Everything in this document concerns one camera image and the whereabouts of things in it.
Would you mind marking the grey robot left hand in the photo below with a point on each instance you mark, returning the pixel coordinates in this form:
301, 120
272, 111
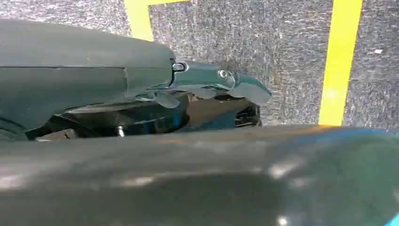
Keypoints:
78, 78

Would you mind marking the yellow floor tape square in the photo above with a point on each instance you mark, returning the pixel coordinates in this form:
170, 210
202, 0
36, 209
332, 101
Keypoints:
339, 62

